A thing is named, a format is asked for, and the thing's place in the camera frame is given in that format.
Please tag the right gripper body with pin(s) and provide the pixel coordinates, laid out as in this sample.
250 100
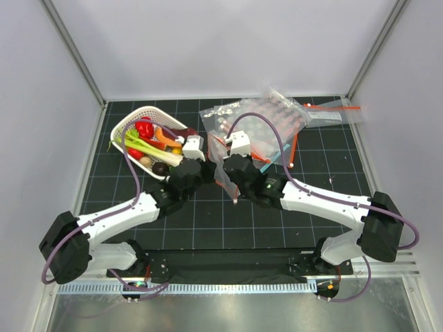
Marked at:
245 194

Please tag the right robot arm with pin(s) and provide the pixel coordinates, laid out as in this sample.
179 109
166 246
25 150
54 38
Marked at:
374 224

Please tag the red toy bell pepper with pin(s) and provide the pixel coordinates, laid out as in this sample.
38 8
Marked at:
145 128

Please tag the white plastic basket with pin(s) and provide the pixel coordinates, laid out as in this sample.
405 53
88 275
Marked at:
158 117

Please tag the clear orange zip bag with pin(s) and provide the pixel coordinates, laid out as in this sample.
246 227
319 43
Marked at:
217 153

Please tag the green toy celery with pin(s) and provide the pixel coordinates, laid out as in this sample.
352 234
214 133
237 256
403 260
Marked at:
151 148

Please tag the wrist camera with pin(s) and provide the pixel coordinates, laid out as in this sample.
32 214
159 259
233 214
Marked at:
192 148
238 143

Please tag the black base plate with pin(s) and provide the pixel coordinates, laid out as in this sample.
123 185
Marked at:
233 266

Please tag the pile of zip bags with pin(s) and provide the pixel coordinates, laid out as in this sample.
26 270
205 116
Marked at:
272 123

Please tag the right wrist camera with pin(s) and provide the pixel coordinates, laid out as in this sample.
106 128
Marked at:
238 143

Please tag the red toy strawberry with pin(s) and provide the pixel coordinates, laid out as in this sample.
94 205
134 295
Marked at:
135 154

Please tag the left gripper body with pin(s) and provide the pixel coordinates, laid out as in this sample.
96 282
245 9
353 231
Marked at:
205 176

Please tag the beige toy mushroom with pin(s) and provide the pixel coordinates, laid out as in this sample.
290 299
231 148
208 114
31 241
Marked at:
146 161

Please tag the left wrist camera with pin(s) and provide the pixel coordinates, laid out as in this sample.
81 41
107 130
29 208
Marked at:
192 148

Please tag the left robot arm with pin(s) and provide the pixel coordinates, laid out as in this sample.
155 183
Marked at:
75 245

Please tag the zip bag with label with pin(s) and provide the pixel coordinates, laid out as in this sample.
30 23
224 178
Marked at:
332 113

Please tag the slotted cable duct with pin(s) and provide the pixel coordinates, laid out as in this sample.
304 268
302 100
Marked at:
116 288

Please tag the toy steak orange brown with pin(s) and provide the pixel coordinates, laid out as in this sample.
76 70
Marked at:
174 137

